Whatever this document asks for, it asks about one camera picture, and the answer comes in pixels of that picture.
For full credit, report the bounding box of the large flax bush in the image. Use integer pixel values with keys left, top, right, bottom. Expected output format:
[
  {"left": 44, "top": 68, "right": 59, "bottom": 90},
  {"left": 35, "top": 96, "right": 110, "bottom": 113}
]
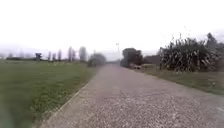
[{"left": 157, "top": 32, "right": 224, "bottom": 73}]

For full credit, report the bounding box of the round grey-green bush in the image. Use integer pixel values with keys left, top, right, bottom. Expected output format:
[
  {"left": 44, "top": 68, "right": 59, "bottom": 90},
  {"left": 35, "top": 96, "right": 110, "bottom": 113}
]
[{"left": 87, "top": 52, "right": 108, "bottom": 68}]

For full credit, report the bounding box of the row of tall trees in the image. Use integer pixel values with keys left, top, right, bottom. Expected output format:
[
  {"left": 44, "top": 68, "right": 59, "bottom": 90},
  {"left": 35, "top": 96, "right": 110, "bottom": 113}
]
[{"left": 46, "top": 45, "right": 88, "bottom": 63}]

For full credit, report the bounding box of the small dark tree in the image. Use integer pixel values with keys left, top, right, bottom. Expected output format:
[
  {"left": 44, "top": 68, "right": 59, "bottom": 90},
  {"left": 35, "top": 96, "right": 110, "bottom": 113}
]
[{"left": 34, "top": 52, "right": 43, "bottom": 62}]

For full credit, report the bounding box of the dark green tree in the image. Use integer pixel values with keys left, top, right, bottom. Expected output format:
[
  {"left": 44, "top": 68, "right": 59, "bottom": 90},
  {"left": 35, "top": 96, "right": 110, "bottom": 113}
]
[{"left": 119, "top": 47, "right": 144, "bottom": 69}]

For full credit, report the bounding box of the grass verge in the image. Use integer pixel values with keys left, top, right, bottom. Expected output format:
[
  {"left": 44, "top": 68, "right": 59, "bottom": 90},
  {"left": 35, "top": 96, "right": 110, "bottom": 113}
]
[{"left": 133, "top": 65, "right": 224, "bottom": 97}]

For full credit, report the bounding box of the pole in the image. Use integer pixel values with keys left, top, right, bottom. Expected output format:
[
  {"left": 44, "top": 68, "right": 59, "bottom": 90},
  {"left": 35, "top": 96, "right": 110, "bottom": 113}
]
[{"left": 115, "top": 42, "right": 121, "bottom": 64}]

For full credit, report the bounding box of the green grass field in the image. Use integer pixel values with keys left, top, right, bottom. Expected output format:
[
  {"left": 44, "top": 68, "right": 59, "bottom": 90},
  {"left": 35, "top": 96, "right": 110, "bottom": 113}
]
[{"left": 0, "top": 59, "right": 100, "bottom": 128}]

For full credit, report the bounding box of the grey gravel path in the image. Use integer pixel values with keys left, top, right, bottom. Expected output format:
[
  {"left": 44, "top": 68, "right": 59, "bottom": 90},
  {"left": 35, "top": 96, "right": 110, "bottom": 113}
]
[{"left": 39, "top": 63, "right": 224, "bottom": 128}]

